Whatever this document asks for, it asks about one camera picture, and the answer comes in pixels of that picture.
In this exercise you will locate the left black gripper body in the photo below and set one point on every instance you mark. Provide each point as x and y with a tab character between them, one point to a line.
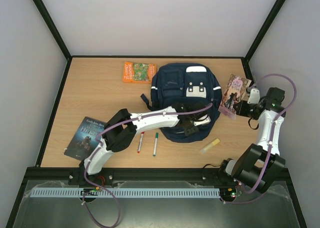
188	131

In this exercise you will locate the light blue slotted cable duct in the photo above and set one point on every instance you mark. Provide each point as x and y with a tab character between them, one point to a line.
126	192

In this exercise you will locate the orange treehouse book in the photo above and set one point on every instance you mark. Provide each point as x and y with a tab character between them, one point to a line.
138	72

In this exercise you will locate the dark blue Wuthering Heights book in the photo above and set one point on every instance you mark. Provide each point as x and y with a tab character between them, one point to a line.
83	142

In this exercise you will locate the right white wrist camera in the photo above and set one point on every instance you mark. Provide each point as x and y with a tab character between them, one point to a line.
254	96

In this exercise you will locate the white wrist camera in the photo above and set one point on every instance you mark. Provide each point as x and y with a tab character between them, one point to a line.
202	122
254	96

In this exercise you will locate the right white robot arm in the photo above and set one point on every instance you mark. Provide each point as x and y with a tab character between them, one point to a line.
261	162

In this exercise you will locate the pink shrew paperback book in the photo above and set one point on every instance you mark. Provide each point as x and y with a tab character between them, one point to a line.
233	94

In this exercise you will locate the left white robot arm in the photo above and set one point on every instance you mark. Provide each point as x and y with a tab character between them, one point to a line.
119	132

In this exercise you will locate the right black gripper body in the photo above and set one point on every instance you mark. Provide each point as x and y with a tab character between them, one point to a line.
242	108

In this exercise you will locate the yellow highlighter pen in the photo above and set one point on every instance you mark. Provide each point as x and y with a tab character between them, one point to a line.
210	146

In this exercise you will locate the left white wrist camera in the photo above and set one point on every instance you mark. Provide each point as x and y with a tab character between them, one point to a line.
202	122

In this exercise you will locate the red cap marker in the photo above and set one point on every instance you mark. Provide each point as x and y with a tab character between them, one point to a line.
140	142

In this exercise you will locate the black aluminium frame rail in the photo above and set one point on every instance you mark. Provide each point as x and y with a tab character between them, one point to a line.
111	176

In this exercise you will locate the green cap marker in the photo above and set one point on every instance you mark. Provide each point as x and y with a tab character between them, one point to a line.
155	144

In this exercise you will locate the navy blue backpack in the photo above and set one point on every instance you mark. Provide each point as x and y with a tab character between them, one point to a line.
193	85

